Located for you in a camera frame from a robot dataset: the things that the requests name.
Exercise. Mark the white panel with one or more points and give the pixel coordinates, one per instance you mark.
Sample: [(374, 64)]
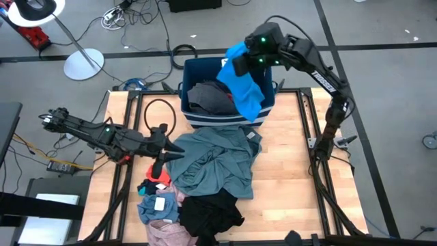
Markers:
[(48, 222)]

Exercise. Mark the small white sock tag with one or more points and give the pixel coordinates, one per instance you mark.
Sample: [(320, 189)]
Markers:
[(160, 186)]

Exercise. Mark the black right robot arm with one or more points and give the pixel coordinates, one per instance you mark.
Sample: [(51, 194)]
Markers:
[(324, 82)]

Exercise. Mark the navy white-striped fabric bin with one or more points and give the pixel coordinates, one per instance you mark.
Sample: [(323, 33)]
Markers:
[(205, 70)]

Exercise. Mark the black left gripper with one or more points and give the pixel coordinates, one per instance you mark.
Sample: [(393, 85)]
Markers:
[(158, 147)]

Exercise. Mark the black power brick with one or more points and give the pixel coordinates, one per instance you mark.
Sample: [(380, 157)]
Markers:
[(61, 168)]

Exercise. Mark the teal grey shirt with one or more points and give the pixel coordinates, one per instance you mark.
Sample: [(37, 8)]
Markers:
[(211, 160)]

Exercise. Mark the black aluminium table frame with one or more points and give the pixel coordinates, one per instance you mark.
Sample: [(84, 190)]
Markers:
[(293, 92)]

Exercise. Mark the black bar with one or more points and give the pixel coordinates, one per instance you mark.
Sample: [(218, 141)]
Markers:
[(34, 206)]

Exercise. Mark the dark grey garment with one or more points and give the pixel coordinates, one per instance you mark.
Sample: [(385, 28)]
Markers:
[(208, 99)]

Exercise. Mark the black rounded object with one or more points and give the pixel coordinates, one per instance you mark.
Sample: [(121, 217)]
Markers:
[(293, 239)]

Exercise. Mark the white paper tag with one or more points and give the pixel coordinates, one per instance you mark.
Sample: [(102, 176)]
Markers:
[(159, 203)]

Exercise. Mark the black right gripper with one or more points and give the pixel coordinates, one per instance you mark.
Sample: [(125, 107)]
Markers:
[(243, 65)]

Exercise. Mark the grey caster wheel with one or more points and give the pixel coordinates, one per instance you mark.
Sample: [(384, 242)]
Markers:
[(431, 140)]

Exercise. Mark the dark desk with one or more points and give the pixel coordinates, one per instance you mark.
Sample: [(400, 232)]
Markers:
[(8, 126)]

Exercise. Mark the white floor lamp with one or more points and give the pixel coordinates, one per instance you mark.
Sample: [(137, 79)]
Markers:
[(83, 65)]

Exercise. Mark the black garment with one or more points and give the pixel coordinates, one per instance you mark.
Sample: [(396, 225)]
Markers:
[(208, 215)]

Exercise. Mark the navy sock teal toe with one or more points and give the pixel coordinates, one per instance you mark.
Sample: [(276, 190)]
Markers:
[(147, 188)]

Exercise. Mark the light blue denim garment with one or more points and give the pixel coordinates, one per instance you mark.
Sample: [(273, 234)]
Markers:
[(167, 213)]

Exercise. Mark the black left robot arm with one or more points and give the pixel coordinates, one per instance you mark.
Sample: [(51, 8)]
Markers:
[(102, 135)]

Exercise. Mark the bright blue shirt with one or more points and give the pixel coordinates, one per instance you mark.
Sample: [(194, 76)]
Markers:
[(242, 92)]

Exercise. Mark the orange-red sock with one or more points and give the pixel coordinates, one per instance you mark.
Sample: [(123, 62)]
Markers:
[(161, 178)]

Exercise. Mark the orange-red cloth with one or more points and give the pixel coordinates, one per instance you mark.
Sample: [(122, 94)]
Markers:
[(232, 98)]

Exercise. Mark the black box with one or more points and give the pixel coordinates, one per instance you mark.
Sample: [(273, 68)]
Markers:
[(194, 5)]

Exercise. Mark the pink knit garment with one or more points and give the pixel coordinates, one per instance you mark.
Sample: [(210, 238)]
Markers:
[(167, 234)]

